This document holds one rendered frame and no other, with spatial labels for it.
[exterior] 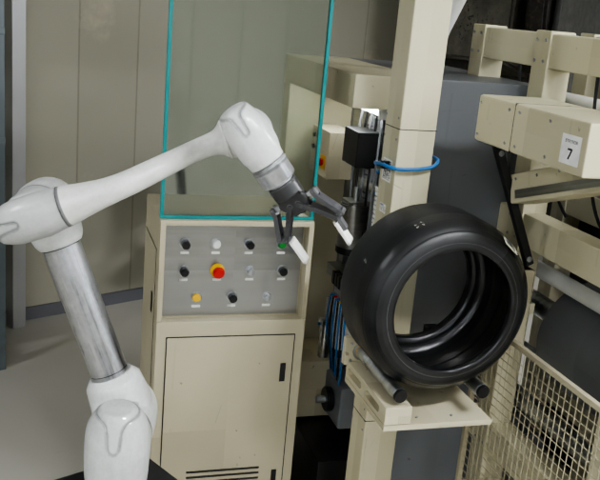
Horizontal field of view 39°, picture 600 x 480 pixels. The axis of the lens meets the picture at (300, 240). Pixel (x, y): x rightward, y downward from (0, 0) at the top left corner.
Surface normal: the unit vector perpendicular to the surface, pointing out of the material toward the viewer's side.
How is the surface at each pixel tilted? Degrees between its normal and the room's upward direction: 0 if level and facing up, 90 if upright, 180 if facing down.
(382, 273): 71
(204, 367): 90
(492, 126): 90
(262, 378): 90
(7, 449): 0
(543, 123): 90
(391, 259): 64
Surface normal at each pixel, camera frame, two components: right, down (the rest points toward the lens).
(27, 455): 0.09, -0.96
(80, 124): 0.66, 0.25
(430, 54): 0.28, 0.28
